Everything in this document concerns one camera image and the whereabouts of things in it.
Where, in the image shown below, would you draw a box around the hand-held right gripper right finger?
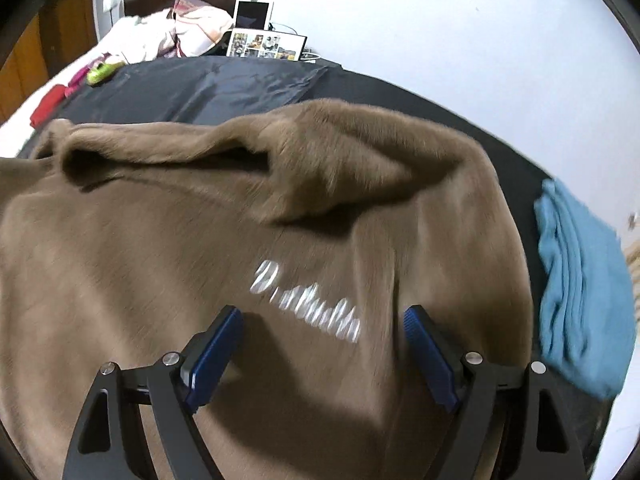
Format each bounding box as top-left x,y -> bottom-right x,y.
403,304 -> 587,480

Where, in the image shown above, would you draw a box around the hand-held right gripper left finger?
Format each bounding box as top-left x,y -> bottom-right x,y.
62,305 -> 245,480

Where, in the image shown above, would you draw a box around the brown fleece garment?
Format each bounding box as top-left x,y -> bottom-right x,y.
0,99 -> 533,480

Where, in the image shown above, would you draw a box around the pink clothes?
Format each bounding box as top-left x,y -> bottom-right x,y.
67,55 -> 108,96

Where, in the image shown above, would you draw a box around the white clothes pile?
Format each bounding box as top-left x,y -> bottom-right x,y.
102,10 -> 178,61

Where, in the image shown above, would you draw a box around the teal folded cloth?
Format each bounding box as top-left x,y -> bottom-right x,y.
534,178 -> 637,401

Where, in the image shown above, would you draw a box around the black satin sheet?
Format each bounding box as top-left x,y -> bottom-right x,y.
20,55 -> 621,480

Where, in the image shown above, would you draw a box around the red cloth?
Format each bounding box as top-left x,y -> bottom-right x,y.
29,84 -> 68,128

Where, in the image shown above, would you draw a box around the white bed sheet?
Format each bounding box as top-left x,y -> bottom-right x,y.
0,45 -> 111,158

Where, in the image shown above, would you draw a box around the green toy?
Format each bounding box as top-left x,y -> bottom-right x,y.
86,60 -> 126,86

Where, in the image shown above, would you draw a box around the striped pillow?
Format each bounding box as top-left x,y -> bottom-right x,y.
172,0 -> 236,58

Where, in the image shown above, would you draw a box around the white tablet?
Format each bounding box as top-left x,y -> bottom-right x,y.
233,0 -> 275,31

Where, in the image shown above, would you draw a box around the wooden wardrobe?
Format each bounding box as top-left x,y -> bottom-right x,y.
0,0 -> 98,121

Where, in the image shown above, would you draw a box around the photo collage frame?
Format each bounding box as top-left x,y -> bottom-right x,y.
226,29 -> 308,61

